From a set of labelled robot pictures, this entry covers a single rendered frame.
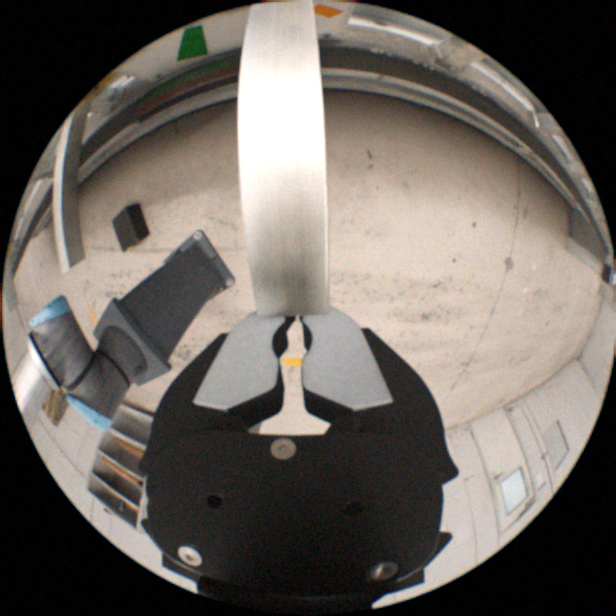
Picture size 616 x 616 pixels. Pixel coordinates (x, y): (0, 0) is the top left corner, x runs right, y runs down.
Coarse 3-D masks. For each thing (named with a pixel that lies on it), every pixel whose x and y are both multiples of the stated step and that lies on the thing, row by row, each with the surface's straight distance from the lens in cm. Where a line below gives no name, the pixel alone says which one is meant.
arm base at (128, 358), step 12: (108, 336) 66; (120, 336) 64; (96, 348) 68; (108, 348) 64; (120, 348) 63; (132, 348) 64; (108, 360) 62; (120, 360) 63; (132, 360) 64; (144, 360) 66; (120, 372) 62; (132, 372) 65; (144, 372) 69; (132, 384) 70
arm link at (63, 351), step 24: (48, 312) 54; (72, 312) 59; (48, 336) 54; (72, 336) 56; (24, 360) 58; (48, 360) 54; (72, 360) 55; (24, 384) 56; (48, 384) 57; (24, 408) 57
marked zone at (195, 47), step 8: (184, 32) 30; (192, 32) 30; (200, 32) 30; (184, 40) 31; (192, 40) 31; (200, 40) 31; (184, 48) 32; (192, 48) 33; (200, 48) 33; (184, 56) 34; (192, 56) 34
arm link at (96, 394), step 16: (96, 352) 65; (96, 368) 59; (112, 368) 61; (80, 384) 57; (96, 384) 58; (112, 384) 61; (80, 400) 58; (96, 400) 58; (112, 400) 61; (96, 416) 58; (112, 416) 62
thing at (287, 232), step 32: (288, 0) 15; (256, 32) 12; (288, 32) 11; (256, 64) 10; (288, 64) 10; (256, 96) 9; (288, 96) 9; (320, 96) 9; (256, 128) 8; (288, 128) 8; (320, 128) 8; (256, 160) 8; (288, 160) 8; (320, 160) 8; (256, 192) 8; (288, 192) 8; (320, 192) 8; (256, 224) 8; (288, 224) 8; (320, 224) 8; (256, 256) 8; (288, 256) 8; (320, 256) 8; (256, 288) 9; (288, 288) 9; (320, 288) 9
